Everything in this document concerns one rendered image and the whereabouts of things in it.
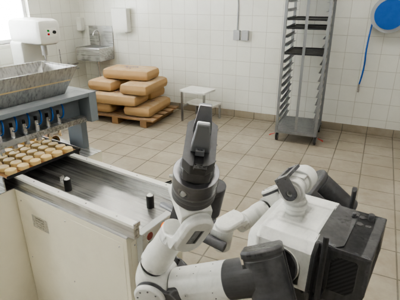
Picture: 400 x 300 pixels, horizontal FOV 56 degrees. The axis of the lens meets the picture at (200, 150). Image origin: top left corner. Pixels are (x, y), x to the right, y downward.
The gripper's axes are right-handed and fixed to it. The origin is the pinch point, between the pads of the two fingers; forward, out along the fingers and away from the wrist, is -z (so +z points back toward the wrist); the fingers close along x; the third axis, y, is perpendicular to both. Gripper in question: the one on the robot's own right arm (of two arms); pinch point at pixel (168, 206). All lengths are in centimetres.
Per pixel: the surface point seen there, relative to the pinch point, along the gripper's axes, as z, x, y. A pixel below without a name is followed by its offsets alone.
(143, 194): -21.0, 6.3, 17.9
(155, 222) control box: -4.1, 8.7, 2.6
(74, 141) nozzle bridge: -89, 6, 46
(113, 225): -14.4, 12.0, -9.3
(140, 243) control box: -4.1, 15.8, -4.6
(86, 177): -54, 12, 20
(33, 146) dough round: -92, 10, 22
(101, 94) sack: -275, 4, 293
